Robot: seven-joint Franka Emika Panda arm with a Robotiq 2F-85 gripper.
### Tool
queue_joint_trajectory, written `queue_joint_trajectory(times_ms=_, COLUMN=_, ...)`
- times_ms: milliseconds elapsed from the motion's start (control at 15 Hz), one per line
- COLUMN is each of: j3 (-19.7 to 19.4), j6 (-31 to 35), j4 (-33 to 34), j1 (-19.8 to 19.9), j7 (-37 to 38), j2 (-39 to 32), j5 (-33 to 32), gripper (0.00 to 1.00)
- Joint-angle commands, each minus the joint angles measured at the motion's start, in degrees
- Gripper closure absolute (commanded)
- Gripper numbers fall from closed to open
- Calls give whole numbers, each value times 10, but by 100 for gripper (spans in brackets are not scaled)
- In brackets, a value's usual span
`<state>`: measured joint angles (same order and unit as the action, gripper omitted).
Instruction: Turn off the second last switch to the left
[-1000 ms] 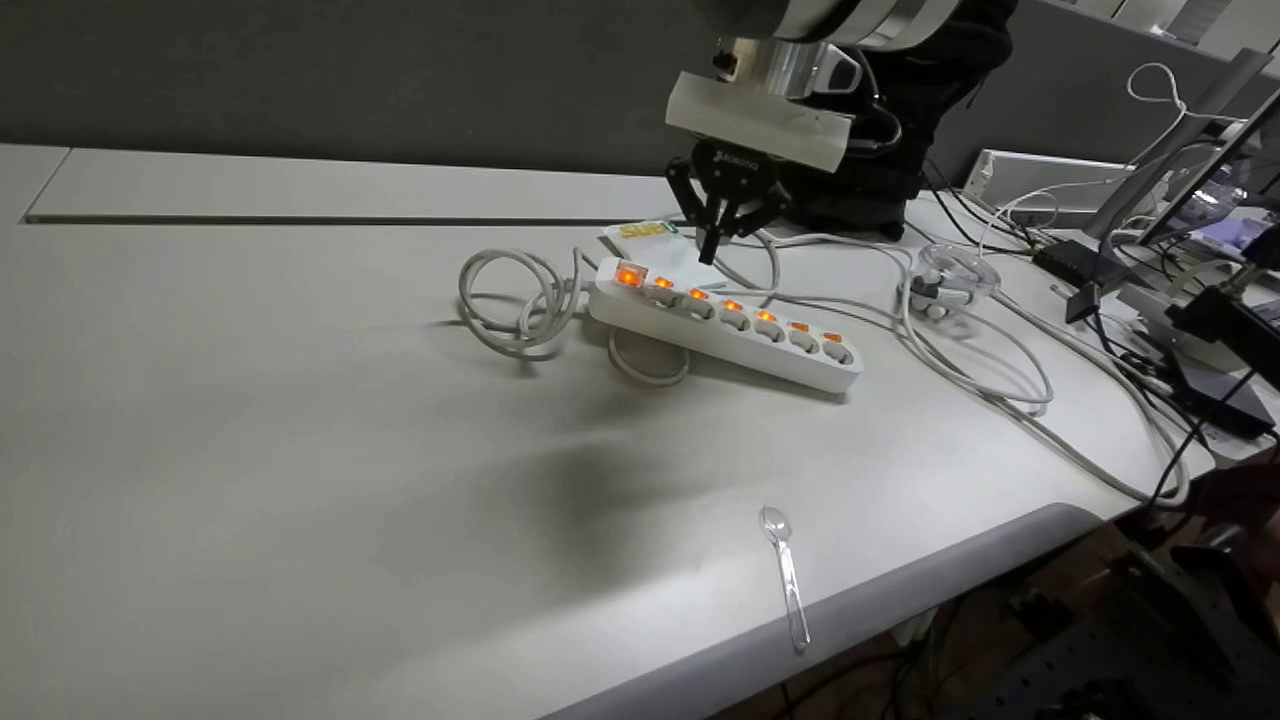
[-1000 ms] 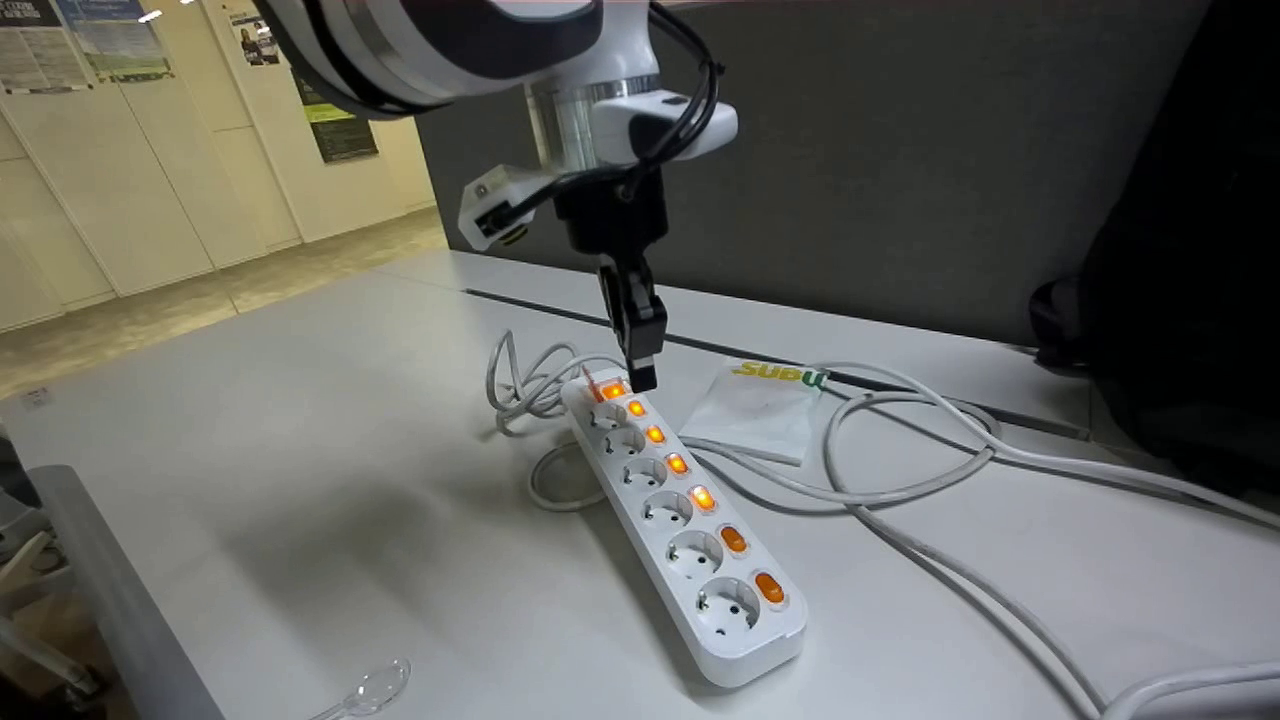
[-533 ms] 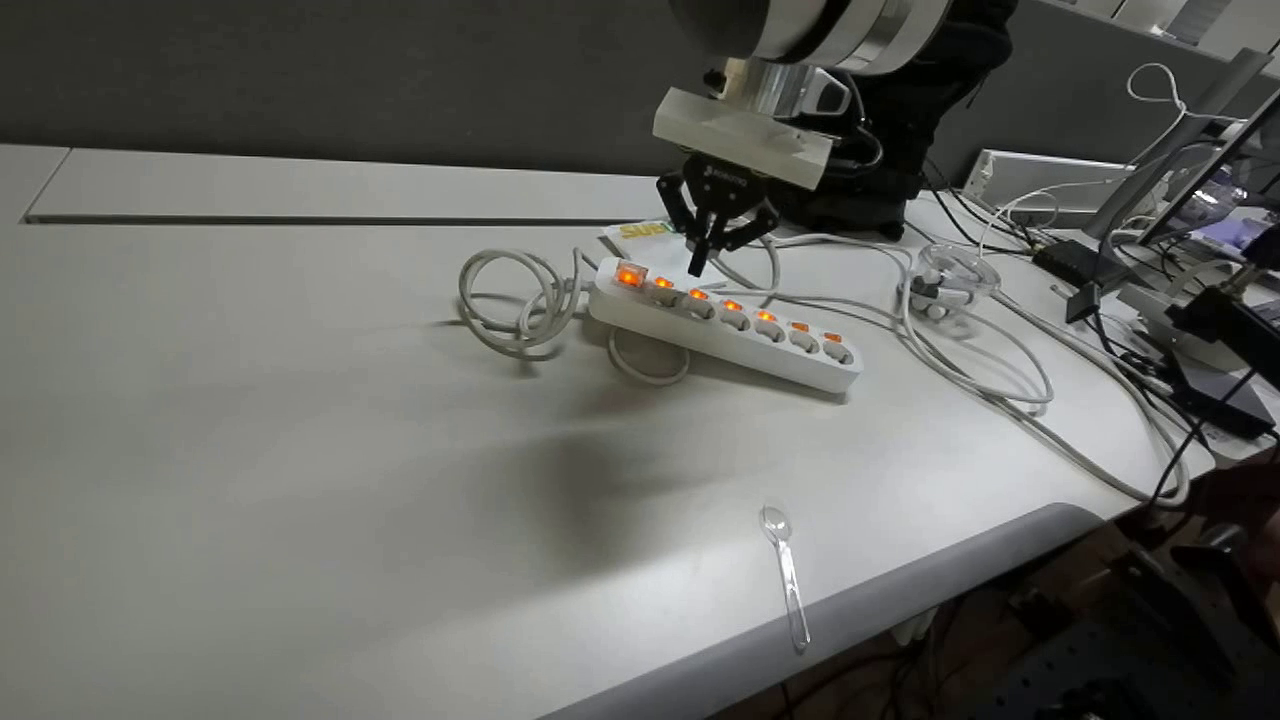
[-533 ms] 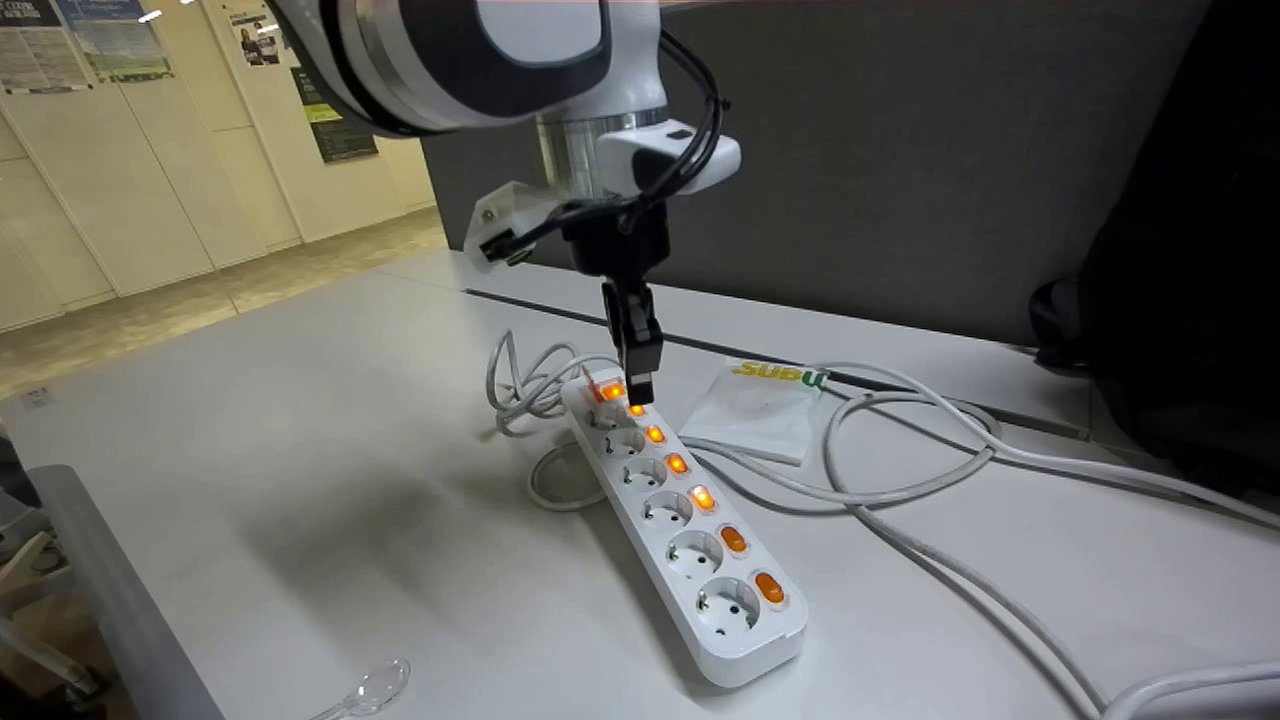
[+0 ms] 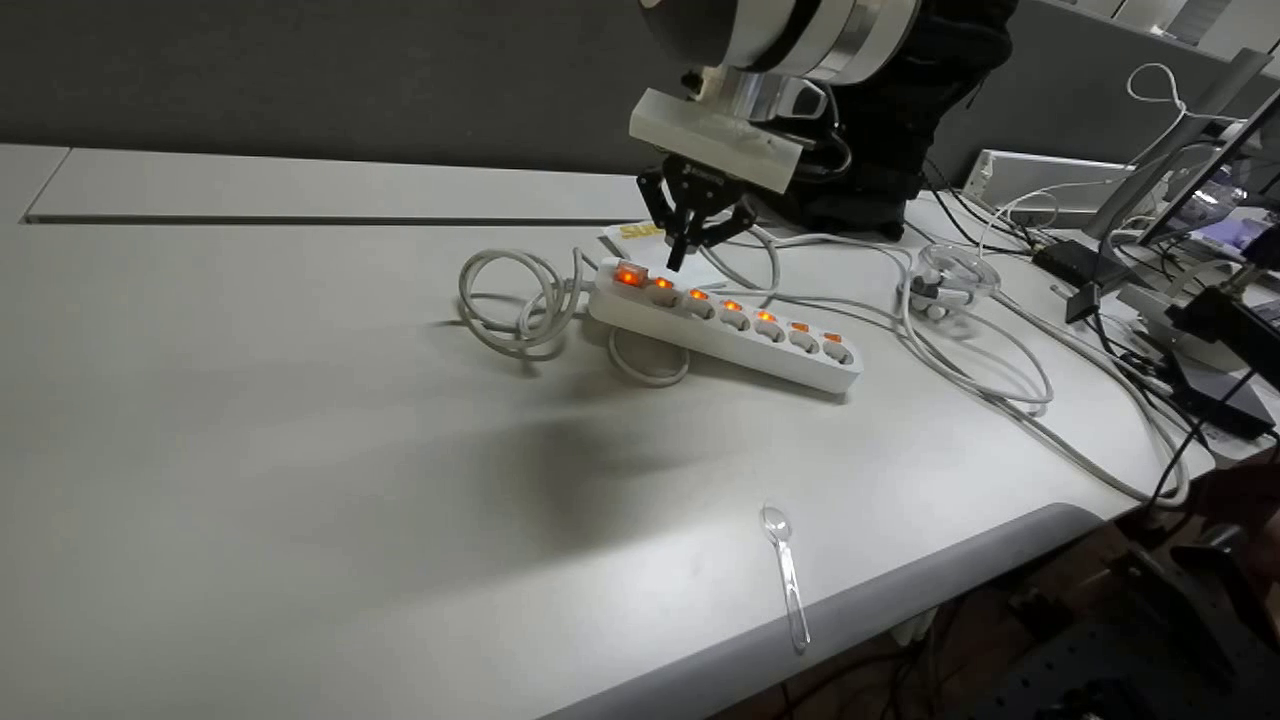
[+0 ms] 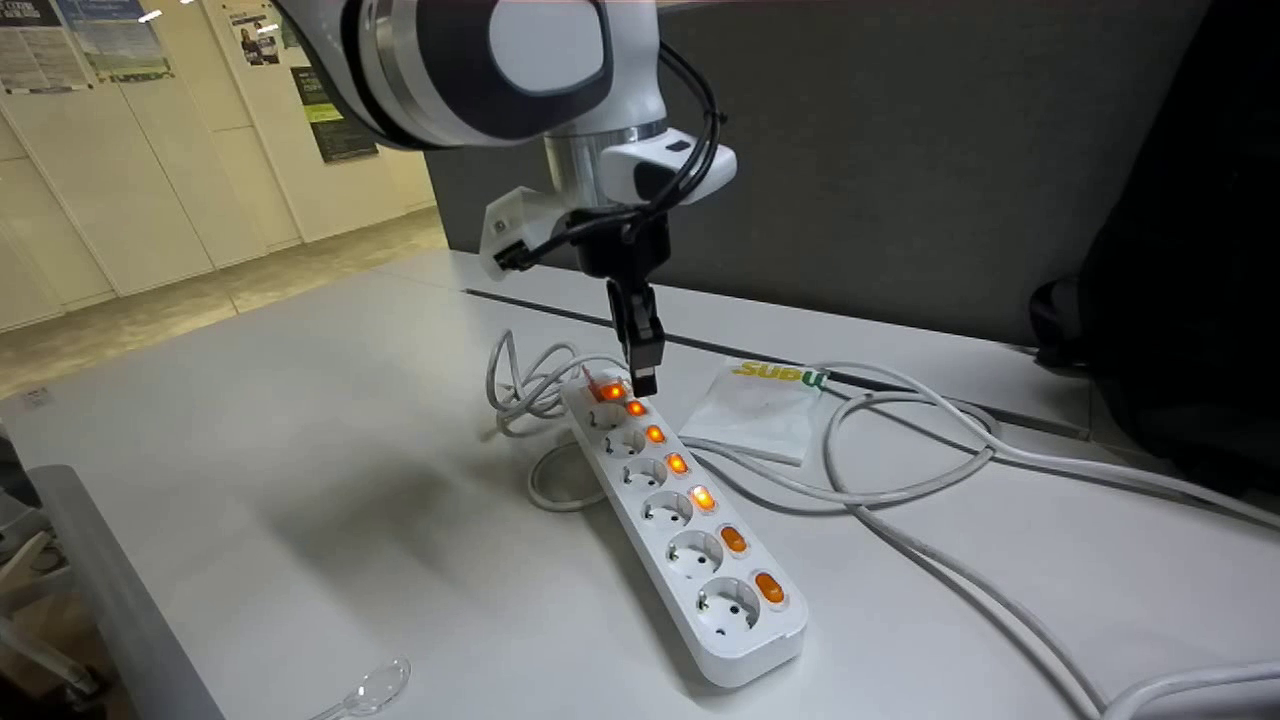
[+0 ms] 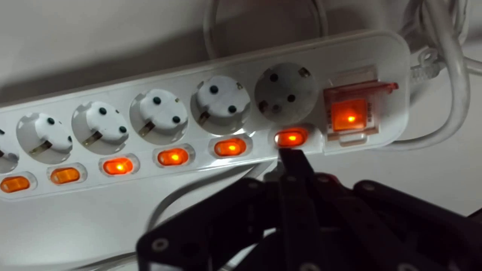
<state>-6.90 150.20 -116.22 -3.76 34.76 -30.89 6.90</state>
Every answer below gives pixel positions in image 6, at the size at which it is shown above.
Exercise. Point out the white plastic packet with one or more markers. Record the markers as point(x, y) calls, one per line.
point(762, 409)

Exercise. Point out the wall poster top left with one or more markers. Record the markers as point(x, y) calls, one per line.
point(65, 45)

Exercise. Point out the clear plastic object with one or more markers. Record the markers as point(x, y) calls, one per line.
point(371, 693)

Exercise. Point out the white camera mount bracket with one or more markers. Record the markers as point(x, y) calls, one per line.
point(602, 187)

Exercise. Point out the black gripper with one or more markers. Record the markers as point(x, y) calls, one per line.
point(629, 251)

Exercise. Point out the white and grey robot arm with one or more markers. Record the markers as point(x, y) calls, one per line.
point(496, 73)

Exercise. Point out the green and black wall poster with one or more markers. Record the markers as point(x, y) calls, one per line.
point(332, 135)

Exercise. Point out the grey desk divider panel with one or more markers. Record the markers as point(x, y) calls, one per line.
point(918, 162)

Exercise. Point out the white six-socket power strip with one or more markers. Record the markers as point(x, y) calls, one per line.
point(727, 592)

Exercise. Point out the small dark wall poster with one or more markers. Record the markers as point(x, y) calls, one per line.
point(257, 37)

